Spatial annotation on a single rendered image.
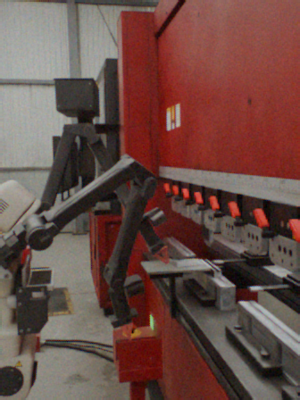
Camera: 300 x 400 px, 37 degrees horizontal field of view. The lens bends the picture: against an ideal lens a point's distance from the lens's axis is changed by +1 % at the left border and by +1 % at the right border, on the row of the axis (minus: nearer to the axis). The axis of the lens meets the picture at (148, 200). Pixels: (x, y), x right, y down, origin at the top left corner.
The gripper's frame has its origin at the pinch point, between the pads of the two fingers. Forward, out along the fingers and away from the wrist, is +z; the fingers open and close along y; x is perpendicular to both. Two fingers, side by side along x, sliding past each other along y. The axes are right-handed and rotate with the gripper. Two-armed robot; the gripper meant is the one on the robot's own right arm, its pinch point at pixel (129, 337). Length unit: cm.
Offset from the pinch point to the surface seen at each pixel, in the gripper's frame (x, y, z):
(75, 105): 126, 13, -97
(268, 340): -42, 36, -4
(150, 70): 109, 60, -105
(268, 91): -44, 52, -72
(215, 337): -24.1, 25.5, -1.1
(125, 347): -5.0, -2.6, 0.7
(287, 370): -53, 35, -1
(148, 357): -5.1, 4.3, 7.1
